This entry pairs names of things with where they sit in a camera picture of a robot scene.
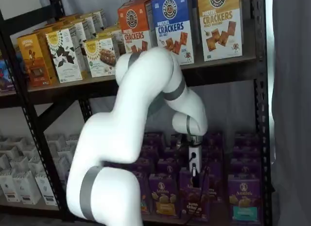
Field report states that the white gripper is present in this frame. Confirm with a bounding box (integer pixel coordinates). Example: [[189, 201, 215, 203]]
[[188, 143, 203, 189]]

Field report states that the purple Annie's box brown patch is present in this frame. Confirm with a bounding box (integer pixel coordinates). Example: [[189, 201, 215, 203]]
[[202, 145, 225, 164], [179, 167, 210, 223], [205, 132, 225, 149], [206, 162, 226, 213]]

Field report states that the purple Annie's box orange patch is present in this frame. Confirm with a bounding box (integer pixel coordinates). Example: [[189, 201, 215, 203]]
[[157, 157, 189, 176], [167, 146, 190, 161], [148, 173, 181, 220]]

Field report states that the purple Annie's box green patch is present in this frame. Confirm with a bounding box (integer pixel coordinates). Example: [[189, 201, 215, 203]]
[[142, 159, 160, 174], [138, 171, 153, 218], [145, 132, 174, 148], [143, 146, 169, 161]]

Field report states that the purple Annie's box teal patch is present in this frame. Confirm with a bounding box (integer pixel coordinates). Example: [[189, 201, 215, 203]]
[[227, 174, 262, 224], [230, 157, 261, 177], [232, 145, 260, 161], [234, 133, 259, 148]]

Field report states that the brown particle shelf board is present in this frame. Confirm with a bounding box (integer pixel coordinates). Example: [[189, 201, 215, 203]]
[[26, 56, 257, 93]]

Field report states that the yellow pretzel crackers box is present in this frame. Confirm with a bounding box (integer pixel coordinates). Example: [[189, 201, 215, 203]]
[[191, 0, 244, 62]]

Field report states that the Simple Mills bars box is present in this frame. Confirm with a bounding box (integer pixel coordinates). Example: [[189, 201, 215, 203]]
[[96, 25, 123, 54], [83, 37, 121, 78]]

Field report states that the blue pretzel crackers box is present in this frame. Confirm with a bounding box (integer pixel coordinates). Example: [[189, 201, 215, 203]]
[[151, 0, 195, 66]]

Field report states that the white Sweet Thins box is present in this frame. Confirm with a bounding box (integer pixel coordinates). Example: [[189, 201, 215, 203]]
[[45, 27, 85, 84], [69, 18, 92, 74]]

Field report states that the orange snack box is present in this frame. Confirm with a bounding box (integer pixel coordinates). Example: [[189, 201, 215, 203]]
[[34, 23, 64, 42], [17, 32, 58, 88]]

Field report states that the blue snack box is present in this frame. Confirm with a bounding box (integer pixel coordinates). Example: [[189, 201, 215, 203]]
[[0, 57, 16, 93]]

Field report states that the black metal shelving rack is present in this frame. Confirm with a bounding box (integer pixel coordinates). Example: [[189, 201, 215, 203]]
[[0, 0, 274, 226], [0, 9, 73, 223]]

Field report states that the white paper bag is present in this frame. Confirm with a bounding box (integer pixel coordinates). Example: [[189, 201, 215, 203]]
[[0, 138, 18, 156], [46, 134, 74, 152], [28, 156, 48, 174], [10, 156, 34, 174], [0, 154, 16, 176], [14, 140, 35, 159], [0, 174, 21, 203], [12, 171, 42, 205], [56, 148, 79, 169], [34, 172, 59, 207]]

